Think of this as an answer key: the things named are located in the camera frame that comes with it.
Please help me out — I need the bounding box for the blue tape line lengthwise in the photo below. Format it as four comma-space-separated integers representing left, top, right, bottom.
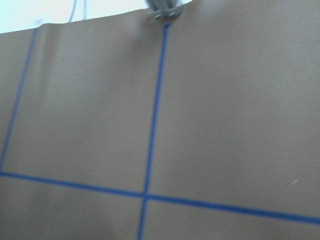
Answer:
136, 22, 171, 240

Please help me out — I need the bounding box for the blue tape line crosswise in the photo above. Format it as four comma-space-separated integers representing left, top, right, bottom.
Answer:
0, 171, 320, 225

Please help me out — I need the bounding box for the aluminium frame post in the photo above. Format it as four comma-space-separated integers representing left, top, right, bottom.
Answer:
145, 0, 190, 20

